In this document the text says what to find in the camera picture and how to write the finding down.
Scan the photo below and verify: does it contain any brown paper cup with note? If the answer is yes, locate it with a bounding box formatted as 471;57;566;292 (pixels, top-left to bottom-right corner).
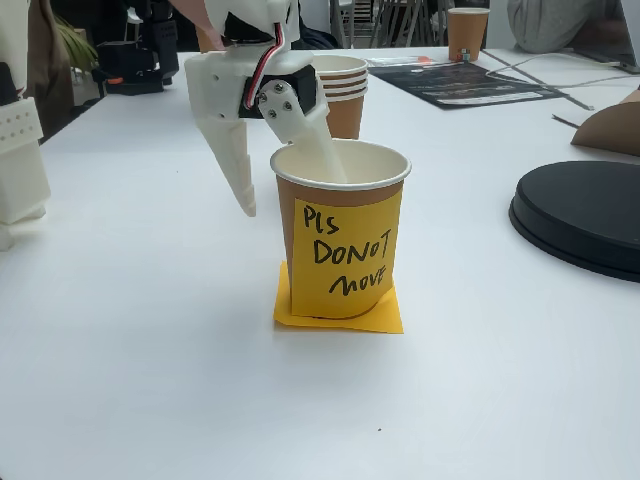
269;139;413;321

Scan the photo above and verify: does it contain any yellow handwritten sticky note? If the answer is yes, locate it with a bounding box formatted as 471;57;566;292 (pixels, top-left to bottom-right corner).
273;259;405;335
291;197;403;319

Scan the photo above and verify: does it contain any brown paper cup with logo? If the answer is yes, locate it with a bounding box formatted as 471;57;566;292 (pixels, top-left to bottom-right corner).
446;7;491;62

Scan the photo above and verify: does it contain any black jacket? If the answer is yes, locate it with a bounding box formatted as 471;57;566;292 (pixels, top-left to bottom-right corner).
298;19;346;51

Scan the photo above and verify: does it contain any grey metal chair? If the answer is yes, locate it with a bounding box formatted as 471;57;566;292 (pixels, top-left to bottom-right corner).
332;0;451;50

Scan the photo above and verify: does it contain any clear plastic packet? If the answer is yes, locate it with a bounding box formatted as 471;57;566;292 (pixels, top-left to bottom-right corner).
363;53;454;69

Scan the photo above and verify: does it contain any green potted plant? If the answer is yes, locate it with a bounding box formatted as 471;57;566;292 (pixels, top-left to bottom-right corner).
52;12;99;69

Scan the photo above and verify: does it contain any black printed flyer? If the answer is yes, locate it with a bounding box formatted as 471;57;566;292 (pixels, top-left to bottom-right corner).
367;60;569;110

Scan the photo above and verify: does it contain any black round disc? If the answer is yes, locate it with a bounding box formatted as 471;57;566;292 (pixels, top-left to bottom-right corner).
508;160;640;284

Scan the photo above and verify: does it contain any brown cardboard piece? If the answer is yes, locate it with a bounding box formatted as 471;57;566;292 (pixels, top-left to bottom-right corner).
570;84;640;164

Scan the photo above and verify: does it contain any silver laptop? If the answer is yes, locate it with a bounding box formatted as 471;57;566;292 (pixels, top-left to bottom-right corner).
567;44;640;75

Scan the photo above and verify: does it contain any red white black servo cable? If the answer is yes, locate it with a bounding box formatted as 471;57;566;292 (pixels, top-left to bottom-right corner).
246;14;296;110

